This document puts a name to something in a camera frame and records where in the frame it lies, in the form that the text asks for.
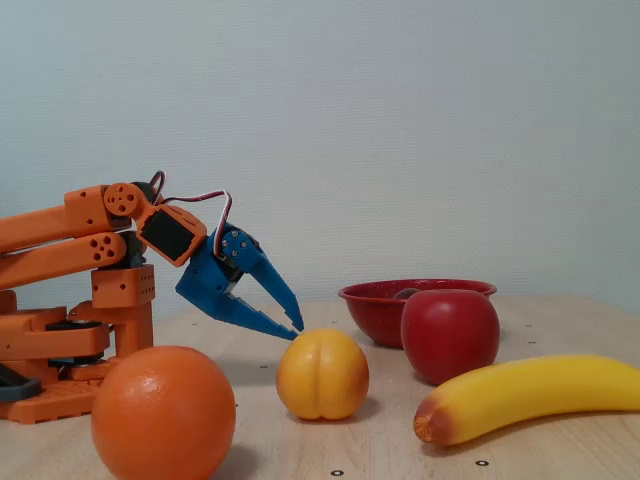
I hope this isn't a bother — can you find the red speckled bowl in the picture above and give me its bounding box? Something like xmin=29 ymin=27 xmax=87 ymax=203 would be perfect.
xmin=338 ymin=279 xmax=499 ymax=350

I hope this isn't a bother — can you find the yellow banana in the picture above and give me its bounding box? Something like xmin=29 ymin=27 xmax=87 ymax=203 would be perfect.
xmin=412 ymin=354 xmax=640 ymax=447

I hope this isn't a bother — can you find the wrist servo cable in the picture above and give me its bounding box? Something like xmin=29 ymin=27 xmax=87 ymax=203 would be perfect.
xmin=149 ymin=170 xmax=167 ymax=205

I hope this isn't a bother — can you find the yellow peach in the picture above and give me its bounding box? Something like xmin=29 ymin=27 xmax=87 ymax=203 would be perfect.
xmin=275 ymin=328 xmax=370 ymax=421

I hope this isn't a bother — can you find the gripper servo cable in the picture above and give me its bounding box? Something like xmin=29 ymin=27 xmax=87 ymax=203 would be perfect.
xmin=162 ymin=189 xmax=234 ymax=259

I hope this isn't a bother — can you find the orange robot base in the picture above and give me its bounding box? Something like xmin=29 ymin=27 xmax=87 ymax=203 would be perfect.
xmin=0 ymin=289 xmax=119 ymax=426

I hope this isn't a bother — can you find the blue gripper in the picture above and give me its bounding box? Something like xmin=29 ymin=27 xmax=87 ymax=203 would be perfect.
xmin=174 ymin=222 xmax=305 ymax=342

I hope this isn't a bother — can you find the dark grey table clamp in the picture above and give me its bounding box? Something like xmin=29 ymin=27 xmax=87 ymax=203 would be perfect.
xmin=0 ymin=362 xmax=42 ymax=404

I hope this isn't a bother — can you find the red apple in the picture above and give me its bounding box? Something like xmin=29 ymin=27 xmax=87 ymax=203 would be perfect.
xmin=400 ymin=288 xmax=501 ymax=387

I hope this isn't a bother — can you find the orange fruit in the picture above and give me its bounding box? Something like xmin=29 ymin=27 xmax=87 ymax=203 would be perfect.
xmin=90 ymin=345 xmax=237 ymax=480

